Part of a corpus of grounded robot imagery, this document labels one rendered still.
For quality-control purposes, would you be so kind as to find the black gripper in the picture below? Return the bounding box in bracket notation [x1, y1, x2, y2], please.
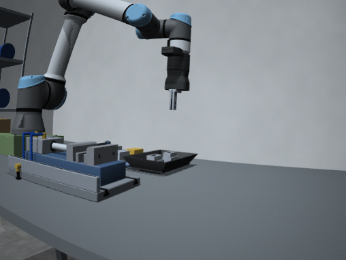
[161, 39, 191, 110]

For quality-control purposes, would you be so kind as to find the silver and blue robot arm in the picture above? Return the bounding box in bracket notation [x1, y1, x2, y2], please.
[12, 0, 191, 135]

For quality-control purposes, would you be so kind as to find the yellow rectangular block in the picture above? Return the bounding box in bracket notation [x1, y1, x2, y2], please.
[126, 148, 143, 155]

